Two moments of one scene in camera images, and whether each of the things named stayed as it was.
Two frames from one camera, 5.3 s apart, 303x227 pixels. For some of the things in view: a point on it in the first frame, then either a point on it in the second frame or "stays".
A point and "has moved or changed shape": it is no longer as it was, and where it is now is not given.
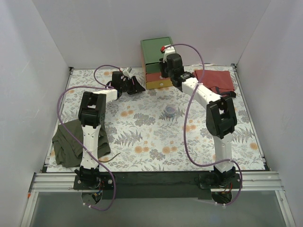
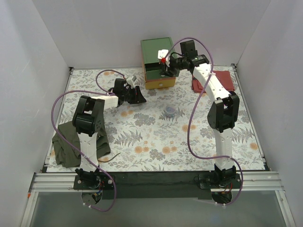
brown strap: (110, 160) stays
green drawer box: (151, 53) has moved or changed shape
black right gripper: (260, 181) stays
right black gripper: (163, 67) -> (167, 70)
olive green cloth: (69, 152) stays
